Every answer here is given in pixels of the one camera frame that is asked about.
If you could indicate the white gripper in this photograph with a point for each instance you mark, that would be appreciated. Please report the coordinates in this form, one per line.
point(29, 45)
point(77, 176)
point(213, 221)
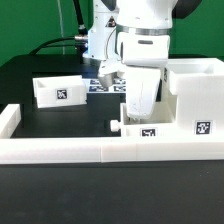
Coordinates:
point(141, 91)

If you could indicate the white front drawer tray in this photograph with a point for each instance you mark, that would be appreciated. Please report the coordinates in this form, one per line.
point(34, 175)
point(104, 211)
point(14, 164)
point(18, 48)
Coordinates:
point(161, 123)

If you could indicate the white drawer tray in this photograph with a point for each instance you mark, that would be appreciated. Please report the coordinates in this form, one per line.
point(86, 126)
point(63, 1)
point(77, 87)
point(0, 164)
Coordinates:
point(161, 123)
point(59, 91)

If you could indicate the white drawer cabinet box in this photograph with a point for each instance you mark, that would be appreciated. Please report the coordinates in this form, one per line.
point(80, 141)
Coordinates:
point(194, 90)

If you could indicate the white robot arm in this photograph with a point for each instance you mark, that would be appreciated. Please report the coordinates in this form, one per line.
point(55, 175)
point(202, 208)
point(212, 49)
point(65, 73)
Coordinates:
point(131, 39)

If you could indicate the white rear drawer tray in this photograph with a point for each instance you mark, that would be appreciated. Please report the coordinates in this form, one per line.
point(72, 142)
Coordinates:
point(59, 91)

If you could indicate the white U-shaped boundary frame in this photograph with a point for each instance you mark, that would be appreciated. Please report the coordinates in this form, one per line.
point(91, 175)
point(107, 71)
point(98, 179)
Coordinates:
point(90, 150)

